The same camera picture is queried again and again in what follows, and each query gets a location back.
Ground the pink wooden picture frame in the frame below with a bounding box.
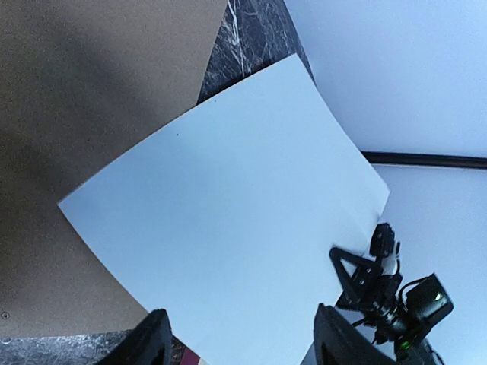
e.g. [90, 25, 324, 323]
[180, 348, 206, 365]

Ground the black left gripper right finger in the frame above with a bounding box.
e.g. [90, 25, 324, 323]
[314, 303, 392, 365]

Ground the cat and books photo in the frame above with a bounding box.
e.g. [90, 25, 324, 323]
[59, 55, 390, 364]

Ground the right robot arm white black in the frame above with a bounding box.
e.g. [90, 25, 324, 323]
[329, 246, 454, 364]

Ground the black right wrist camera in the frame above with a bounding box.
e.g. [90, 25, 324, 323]
[406, 274, 454, 335]

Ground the black right corner post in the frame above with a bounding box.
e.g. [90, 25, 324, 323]
[361, 151, 486, 170]

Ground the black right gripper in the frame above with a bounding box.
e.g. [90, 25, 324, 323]
[329, 246, 403, 338]

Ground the brown cardboard backing board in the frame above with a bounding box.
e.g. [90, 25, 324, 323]
[1, 1, 226, 338]

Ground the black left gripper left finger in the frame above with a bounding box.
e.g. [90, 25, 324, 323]
[97, 309, 171, 365]

